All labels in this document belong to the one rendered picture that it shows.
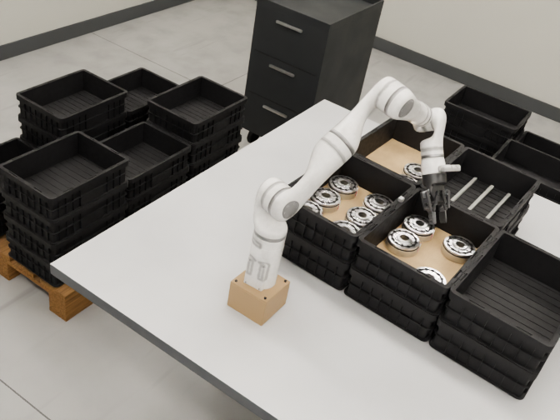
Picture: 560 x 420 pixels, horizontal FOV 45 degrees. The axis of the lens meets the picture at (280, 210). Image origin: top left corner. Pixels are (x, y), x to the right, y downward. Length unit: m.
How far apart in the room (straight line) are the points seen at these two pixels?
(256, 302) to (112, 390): 0.93
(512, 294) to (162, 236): 1.11
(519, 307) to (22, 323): 1.89
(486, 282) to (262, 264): 0.70
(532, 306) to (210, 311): 0.95
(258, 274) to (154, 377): 0.95
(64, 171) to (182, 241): 0.83
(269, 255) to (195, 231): 0.46
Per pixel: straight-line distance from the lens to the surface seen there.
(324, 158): 1.80
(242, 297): 1.97
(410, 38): 5.66
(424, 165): 2.17
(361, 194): 2.37
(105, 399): 2.68
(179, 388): 2.71
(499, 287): 2.19
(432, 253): 2.20
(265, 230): 1.84
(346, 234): 2.01
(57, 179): 2.86
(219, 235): 2.27
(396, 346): 2.05
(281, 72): 3.74
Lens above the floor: 2.13
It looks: 36 degrees down
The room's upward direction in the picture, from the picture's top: 11 degrees clockwise
